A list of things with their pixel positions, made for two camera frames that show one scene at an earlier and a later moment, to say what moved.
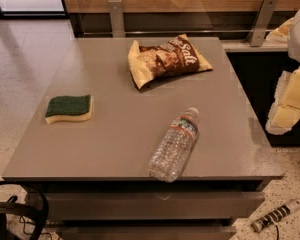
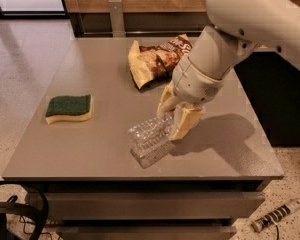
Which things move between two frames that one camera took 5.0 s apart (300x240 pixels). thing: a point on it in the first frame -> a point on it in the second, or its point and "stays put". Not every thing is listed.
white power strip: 263,222 stays put
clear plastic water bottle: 175,148 -> 151,139
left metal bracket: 117,20 stays put
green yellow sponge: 75,108 stays put
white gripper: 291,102 -> 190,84
